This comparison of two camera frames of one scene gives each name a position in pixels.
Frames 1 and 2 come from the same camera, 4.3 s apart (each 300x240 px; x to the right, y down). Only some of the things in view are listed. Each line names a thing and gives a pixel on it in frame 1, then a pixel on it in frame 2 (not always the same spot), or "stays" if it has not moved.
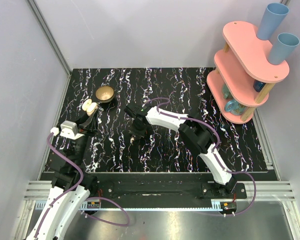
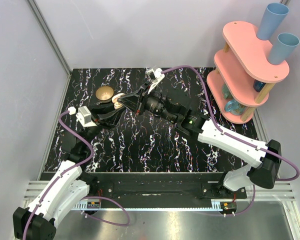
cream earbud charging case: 89,107 → 116,104
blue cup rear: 273,17 stays
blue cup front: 283,48 stays
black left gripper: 87,124 → 97,119
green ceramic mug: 226,92 stays
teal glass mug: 234,107 stays
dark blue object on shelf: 258,85 stays
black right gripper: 138,133 → 135,100
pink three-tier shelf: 243,73 stays
